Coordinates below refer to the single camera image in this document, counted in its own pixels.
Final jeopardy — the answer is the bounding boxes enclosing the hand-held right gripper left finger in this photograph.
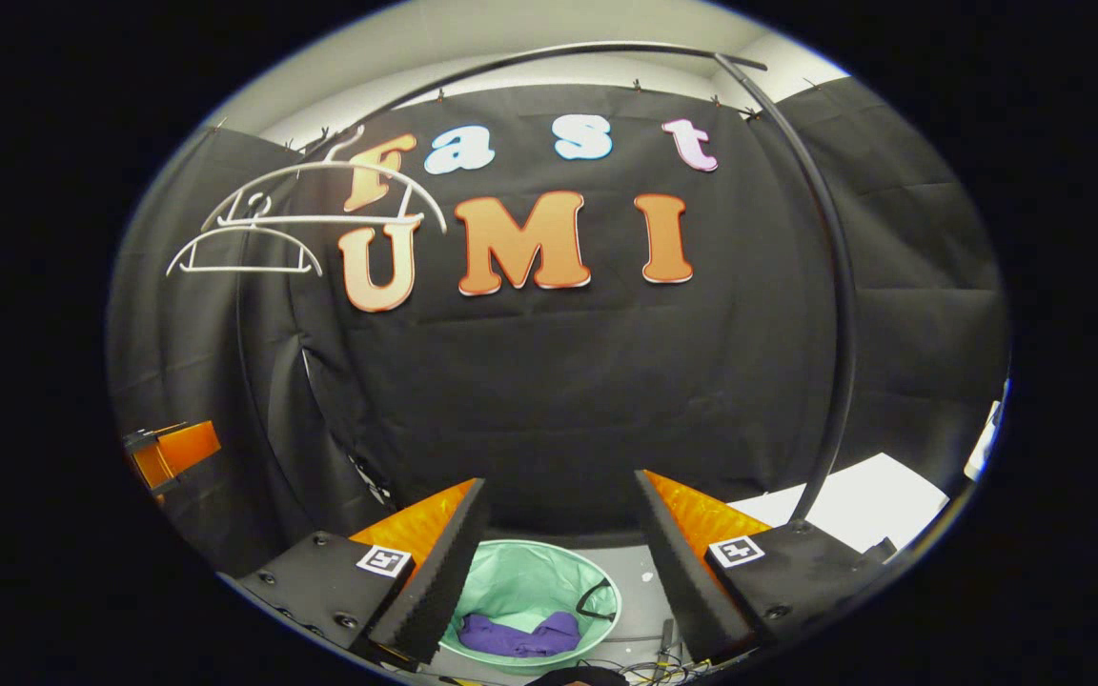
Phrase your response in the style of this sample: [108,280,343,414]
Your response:
[234,478,493,668]

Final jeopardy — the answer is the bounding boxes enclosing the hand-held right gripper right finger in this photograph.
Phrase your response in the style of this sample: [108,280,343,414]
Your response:
[633,469,898,663]

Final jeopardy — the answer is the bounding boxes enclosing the green laundry hamper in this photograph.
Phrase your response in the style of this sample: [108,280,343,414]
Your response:
[439,539,622,676]

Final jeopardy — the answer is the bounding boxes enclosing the purple ribbed shirt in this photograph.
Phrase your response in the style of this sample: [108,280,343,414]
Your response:
[458,612,581,658]

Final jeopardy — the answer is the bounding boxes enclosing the white plastic clothes hanger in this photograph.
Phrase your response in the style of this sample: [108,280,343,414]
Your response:
[201,129,448,234]
[166,191,323,278]

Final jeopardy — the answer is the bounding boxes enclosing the black metal clothes rack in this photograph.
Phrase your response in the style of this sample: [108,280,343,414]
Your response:
[234,40,860,530]

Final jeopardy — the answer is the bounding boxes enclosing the white floor sheet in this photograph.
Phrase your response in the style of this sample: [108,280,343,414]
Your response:
[728,453,950,555]

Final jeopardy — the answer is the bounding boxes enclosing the black backdrop cloth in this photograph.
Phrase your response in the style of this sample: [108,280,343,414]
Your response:
[109,81,1007,573]

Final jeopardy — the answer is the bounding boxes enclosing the black floor cables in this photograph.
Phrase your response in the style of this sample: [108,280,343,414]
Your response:
[601,619,704,683]

